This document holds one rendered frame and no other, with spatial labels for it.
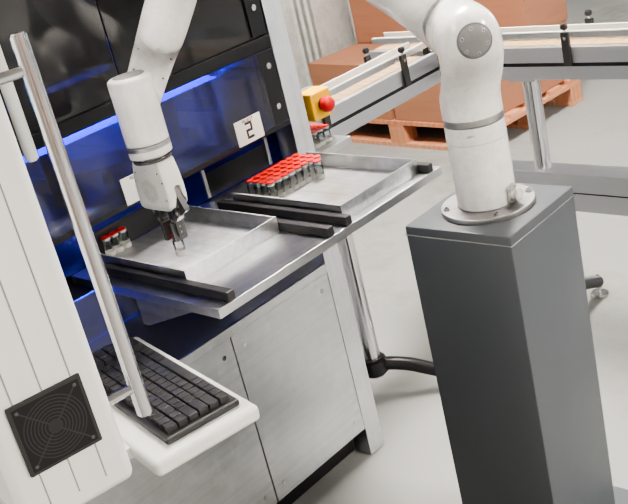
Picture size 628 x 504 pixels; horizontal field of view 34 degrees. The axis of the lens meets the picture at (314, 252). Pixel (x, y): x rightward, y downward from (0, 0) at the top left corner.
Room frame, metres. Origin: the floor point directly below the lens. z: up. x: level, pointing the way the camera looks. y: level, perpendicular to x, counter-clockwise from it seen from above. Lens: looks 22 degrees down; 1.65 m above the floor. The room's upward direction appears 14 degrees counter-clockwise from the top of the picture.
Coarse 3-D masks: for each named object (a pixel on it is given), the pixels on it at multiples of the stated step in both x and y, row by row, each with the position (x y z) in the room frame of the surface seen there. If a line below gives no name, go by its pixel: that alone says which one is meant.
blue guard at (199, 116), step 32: (256, 64) 2.41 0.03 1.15; (192, 96) 2.27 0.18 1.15; (224, 96) 2.33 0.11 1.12; (256, 96) 2.39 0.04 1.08; (96, 128) 2.09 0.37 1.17; (192, 128) 2.25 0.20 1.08; (224, 128) 2.31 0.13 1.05; (96, 160) 2.07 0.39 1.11; (128, 160) 2.12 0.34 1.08; (192, 160) 2.23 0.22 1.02; (96, 192) 2.06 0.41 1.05; (64, 224) 1.99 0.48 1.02
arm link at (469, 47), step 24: (456, 0) 1.91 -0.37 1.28; (432, 24) 1.90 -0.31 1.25; (456, 24) 1.82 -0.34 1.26; (480, 24) 1.82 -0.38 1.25; (432, 48) 1.93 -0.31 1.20; (456, 48) 1.82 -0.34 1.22; (480, 48) 1.81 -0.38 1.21; (456, 72) 1.84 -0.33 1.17; (480, 72) 1.84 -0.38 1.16; (456, 96) 1.88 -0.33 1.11; (480, 96) 1.87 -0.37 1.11; (456, 120) 1.89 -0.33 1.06; (480, 120) 1.88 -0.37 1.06
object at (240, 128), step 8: (256, 112) 2.38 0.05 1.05; (240, 120) 2.34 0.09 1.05; (248, 120) 2.36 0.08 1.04; (256, 120) 2.37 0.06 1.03; (240, 128) 2.34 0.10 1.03; (248, 128) 2.35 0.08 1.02; (256, 128) 2.37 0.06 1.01; (240, 136) 2.33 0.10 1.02; (256, 136) 2.37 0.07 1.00; (240, 144) 2.33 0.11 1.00
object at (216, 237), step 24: (192, 216) 2.23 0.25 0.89; (216, 216) 2.16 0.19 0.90; (240, 216) 2.10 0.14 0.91; (264, 216) 2.04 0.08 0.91; (144, 240) 2.17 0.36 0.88; (192, 240) 2.09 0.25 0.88; (216, 240) 2.06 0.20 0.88; (240, 240) 1.95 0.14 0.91; (264, 240) 1.99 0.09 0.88; (120, 264) 2.01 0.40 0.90; (144, 264) 1.94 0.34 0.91; (168, 264) 1.99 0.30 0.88; (192, 264) 1.95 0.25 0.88; (216, 264) 1.90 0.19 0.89
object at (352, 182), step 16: (336, 160) 2.34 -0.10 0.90; (352, 160) 2.31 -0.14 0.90; (368, 160) 2.27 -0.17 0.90; (384, 160) 2.23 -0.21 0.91; (400, 160) 2.20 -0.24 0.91; (336, 176) 2.28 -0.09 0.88; (352, 176) 2.25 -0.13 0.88; (368, 176) 2.22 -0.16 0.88; (384, 176) 2.20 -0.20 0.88; (400, 176) 2.13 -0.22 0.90; (304, 192) 2.22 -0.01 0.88; (320, 192) 2.20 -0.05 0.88; (336, 192) 2.17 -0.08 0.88; (352, 192) 2.15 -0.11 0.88; (368, 192) 2.05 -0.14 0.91; (384, 192) 2.09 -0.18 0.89; (304, 208) 2.07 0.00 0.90; (320, 208) 2.04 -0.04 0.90; (336, 208) 2.00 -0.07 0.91; (352, 208) 2.01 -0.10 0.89
